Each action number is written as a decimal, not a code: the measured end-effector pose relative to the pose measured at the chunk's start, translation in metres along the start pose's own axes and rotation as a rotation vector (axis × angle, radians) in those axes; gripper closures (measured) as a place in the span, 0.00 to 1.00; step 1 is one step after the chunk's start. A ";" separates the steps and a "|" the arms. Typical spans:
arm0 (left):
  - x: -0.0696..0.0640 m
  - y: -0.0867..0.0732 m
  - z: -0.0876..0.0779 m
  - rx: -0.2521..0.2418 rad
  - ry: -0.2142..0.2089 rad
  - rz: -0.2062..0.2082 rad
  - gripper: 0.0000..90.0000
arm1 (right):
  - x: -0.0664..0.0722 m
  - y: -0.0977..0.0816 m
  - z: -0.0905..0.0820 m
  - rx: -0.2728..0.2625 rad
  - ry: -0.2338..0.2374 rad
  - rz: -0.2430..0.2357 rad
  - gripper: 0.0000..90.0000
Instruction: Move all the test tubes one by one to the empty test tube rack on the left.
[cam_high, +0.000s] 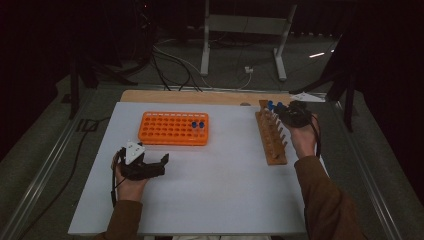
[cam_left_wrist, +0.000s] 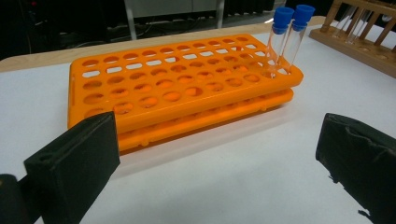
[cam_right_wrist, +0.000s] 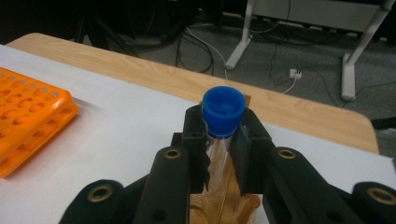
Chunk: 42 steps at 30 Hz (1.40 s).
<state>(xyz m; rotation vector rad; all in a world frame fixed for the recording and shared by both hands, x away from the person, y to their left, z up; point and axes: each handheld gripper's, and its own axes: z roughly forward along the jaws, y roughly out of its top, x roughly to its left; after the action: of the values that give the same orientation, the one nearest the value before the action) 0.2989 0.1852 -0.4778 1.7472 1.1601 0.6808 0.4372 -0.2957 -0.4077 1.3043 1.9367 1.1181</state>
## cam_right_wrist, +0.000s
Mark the blue capped test tube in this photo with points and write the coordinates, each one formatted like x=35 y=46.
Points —
x=222 y=118

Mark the white metal desk frame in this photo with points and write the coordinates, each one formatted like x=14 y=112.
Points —
x=348 y=81

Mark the white power plug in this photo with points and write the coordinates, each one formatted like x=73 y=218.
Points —
x=295 y=74

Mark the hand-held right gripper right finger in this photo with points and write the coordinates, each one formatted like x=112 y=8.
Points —
x=280 y=180

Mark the orange plastic tube rack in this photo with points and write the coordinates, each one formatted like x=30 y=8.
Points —
x=31 y=124

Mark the black tripod stand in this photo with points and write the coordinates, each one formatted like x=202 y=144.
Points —
x=96 y=40
x=384 y=123

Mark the wooden tube rack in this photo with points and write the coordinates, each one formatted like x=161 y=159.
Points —
x=224 y=205

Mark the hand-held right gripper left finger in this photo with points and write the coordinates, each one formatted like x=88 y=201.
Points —
x=174 y=174

